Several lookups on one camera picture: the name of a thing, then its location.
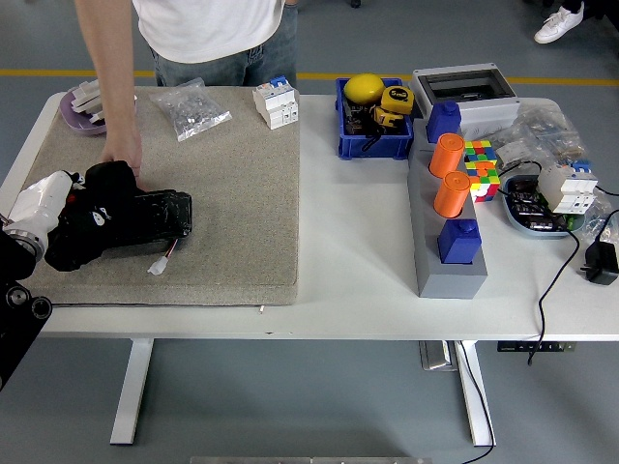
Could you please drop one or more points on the white plastic clip piece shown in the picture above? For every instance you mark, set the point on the white plastic clip piece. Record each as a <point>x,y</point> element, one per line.
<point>84,94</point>
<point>97,116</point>

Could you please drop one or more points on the light blue tray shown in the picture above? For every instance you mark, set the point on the light blue tray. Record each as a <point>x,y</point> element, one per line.
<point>512,217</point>

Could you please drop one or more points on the black table control panel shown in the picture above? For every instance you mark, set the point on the black table control panel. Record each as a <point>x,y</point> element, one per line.
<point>517,346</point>

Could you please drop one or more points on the person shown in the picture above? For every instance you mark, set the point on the person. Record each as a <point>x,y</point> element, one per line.
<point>208,29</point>

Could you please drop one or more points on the person's right forearm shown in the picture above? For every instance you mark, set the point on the person's right forearm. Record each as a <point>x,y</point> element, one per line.
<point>113,87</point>

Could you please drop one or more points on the clear bag of screws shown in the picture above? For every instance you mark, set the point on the clear bag of screws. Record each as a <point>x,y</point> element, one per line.
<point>191,111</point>

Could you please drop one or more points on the clear bag of small parts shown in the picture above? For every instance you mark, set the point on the clear bag of small parts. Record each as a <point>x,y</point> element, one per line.
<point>541,125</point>

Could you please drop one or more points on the colourful puzzle cube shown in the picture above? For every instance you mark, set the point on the colourful puzzle cube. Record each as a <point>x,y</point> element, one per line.
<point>481,169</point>

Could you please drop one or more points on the blue block with knob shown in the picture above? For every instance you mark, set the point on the blue block with knob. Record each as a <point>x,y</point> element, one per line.
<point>457,244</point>
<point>441,123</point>

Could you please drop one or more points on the white shoe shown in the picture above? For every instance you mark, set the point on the white shoe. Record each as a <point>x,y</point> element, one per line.
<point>556,26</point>

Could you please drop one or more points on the blue plastic bin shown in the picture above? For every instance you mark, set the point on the blue plastic bin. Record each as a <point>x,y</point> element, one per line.
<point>372,147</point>

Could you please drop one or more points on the yellow and black tape measure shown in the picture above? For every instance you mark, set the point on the yellow and black tape measure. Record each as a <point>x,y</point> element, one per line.
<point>385,117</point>

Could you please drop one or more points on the person's right hand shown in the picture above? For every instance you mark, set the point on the person's right hand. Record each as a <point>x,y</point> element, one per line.
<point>123,147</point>

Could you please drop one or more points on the grey-brown table mat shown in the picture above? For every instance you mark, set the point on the grey-brown table mat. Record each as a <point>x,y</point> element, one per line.
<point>232,193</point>

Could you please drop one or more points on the grey metal box under table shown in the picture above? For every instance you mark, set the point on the grey metal box under table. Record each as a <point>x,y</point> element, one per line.
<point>435,355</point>

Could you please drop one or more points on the black power adapter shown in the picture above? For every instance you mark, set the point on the black power adapter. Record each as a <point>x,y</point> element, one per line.
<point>602,266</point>

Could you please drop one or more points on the purple oval tray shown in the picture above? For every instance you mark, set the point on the purple oval tray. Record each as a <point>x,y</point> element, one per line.
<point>72,121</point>

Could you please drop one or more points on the yellow round dome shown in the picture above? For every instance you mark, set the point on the yellow round dome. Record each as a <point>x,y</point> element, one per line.
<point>362,89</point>

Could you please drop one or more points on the clear plastic bag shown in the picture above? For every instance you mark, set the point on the clear plastic bag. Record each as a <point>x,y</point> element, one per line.
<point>599,217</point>

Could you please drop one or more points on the orange cylinder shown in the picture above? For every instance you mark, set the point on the orange cylinder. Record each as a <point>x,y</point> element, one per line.
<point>450,195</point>
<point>445,157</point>

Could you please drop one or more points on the grey electrical enclosure box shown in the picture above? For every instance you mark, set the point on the grey electrical enclosure box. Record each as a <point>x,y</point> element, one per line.
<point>488,113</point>

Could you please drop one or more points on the black film-wrapped panel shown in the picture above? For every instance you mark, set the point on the black film-wrapped panel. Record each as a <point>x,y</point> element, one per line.
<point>164,217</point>

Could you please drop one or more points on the white table leg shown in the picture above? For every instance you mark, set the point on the white table leg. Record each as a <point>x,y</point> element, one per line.
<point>130,396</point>
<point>468,386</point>

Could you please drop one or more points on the white circuit breaker blue switches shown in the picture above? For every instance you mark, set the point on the white circuit breaker blue switches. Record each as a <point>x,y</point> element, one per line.
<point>275,106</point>
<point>563,188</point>

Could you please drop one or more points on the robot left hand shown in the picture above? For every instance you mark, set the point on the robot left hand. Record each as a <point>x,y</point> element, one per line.
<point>41,200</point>

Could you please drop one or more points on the black rag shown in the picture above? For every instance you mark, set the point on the black rag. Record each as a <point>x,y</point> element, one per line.
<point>72,251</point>

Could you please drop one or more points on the grey block holder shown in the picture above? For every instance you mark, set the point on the grey block holder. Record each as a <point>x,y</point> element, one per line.
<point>450,282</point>

